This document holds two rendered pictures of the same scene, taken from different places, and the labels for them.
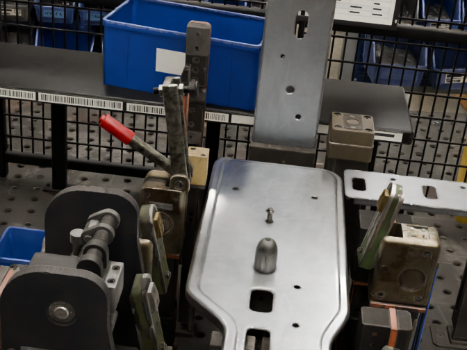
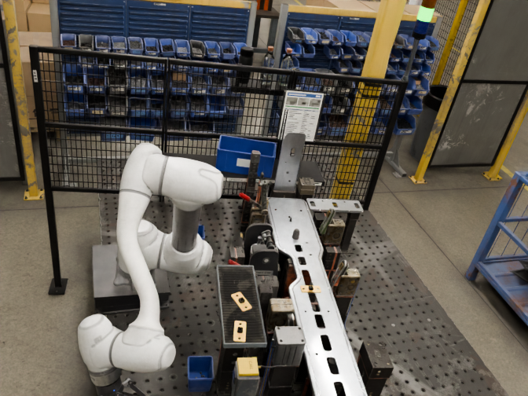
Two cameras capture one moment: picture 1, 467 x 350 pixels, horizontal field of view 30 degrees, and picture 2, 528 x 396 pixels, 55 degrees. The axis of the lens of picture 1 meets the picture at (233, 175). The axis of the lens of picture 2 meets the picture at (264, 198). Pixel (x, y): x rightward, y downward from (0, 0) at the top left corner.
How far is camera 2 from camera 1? 1.23 m
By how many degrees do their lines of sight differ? 14
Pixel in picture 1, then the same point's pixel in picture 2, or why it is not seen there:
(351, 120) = (306, 181)
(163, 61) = (240, 162)
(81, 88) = not seen: hidden behind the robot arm
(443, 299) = not seen: hidden behind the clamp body
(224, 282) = (286, 243)
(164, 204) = (259, 218)
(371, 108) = (309, 173)
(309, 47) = (295, 159)
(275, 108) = (282, 178)
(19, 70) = not seen: hidden behind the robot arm
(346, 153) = (306, 192)
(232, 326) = (294, 257)
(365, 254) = (322, 229)
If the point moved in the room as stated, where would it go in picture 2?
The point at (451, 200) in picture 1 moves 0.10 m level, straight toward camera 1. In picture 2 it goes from (342, 207) to (342, 218)
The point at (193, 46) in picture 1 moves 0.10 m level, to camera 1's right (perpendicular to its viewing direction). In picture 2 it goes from (254, 159) to (273, 160)
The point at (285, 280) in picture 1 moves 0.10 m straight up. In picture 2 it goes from (302, 240) to (306, 223)
